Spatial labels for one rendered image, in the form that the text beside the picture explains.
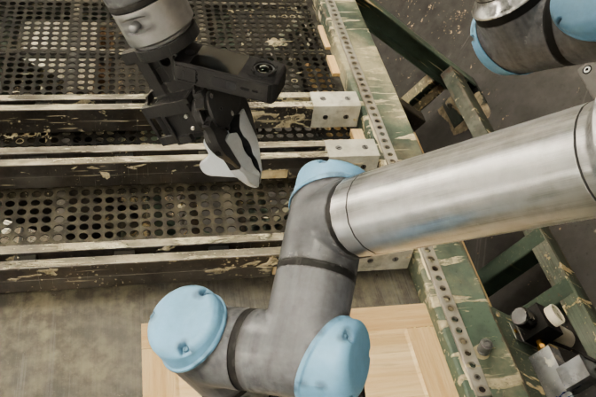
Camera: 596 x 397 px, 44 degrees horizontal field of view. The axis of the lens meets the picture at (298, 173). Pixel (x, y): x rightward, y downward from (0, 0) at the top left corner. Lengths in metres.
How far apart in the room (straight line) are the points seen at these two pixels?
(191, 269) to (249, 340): 0.83
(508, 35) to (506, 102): 1.75
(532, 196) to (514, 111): 2.35
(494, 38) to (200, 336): 0.70
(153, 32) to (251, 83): 0.11
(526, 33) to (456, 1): 2.26
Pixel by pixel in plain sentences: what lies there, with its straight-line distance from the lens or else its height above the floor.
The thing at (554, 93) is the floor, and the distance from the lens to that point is 2.79.
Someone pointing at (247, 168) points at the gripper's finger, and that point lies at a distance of 0.83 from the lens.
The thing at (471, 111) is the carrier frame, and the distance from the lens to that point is 2.72.
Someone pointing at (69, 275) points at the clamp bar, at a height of 1.47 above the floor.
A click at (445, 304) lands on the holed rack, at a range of 1.50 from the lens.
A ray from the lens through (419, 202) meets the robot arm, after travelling 0.56.
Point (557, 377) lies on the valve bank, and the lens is 1.51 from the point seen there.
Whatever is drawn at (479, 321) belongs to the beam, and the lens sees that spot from 1.50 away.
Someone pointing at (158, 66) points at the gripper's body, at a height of 1.73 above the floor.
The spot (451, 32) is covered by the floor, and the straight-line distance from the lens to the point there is 3.30.
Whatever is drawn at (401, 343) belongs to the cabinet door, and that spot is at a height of 0.95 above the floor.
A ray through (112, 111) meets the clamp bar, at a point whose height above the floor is 1.42.
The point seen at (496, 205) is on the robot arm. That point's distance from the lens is 0.52.
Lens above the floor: 2.01
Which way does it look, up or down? 34 degrees down
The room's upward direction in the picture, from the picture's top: 61 degrees counter-clockwise
